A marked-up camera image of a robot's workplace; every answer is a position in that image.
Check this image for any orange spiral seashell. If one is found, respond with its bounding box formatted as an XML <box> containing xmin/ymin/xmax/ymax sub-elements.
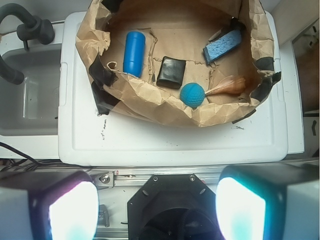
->
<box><xmin>205</xmin><ymin>75</ymin><xmax>247</xmax><ymax>96</ymax></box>

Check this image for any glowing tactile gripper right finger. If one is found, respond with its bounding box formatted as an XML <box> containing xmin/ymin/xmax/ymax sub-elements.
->
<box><xmin>215</xmin><ymin>163</ymin><xmax>320</xmax><ymax>240</ymax></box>

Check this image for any blue cylinder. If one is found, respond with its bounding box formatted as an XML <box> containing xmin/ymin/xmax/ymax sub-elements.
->
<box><xmin>123</xmin><ymin>31</ymin><xmax>146</xmax><ymax>78</ymax></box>

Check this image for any white plastic cooler lid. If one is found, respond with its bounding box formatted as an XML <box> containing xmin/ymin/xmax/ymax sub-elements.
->
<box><xmin>58</xmin><ymin>12</ymin><xmax>289</xmax><ymax>167</ymax></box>

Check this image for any grey plastic sink basin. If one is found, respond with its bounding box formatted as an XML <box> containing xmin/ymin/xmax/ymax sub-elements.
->
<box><xmin>0</xmin><ymin>44</ymin><xmax>62</xmax><ymax>137</ymax></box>

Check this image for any grey toy faucet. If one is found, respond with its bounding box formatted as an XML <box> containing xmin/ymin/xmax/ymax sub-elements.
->
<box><xmin>0</xmin><ymin>3</ymin><xmax>55</xmax><ymax>85</ymax></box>

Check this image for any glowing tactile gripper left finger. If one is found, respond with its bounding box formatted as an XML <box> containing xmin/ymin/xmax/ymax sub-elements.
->
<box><xmin>0</xmin><ymin>170</ymin><xmax>99</xmax><ymax>240</ymax></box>

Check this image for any black cable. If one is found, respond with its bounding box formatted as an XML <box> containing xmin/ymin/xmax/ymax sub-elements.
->
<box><xmin>0</xmin><ymin>141</ymin><xmax>63</xmax><ymax>169</ymax></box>

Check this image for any blue dimpled ball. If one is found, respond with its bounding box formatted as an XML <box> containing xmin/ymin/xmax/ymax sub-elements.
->
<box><xmin>179</xmin><ymin>82</ymin><xmax>205</xmax><ymax>109</ymax></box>

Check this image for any blue sponge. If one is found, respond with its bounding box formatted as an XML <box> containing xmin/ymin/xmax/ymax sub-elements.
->
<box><xmin>203</xmin><ymin>29</ymin><xmax>242</xmax><ymax>65</ymax></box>

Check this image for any aluminium frame rail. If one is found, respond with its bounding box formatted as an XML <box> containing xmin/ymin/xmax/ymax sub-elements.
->
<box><xmin>86</xmin><ymin>165</ymin><xmax>225</xmax><ymax>187</ymax></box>

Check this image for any brown paper bag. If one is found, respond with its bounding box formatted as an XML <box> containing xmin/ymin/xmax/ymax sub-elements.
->
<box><xmin>76</xmin><ymin>0</ymin><xmax>281</xmax><ymax>127</ymax></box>

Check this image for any black rectangular block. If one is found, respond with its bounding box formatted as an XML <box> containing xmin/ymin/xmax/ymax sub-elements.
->
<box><xmin>156</xmin><ymin>56</ymin><xmax>186</xmax><ymax>90</ymax></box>

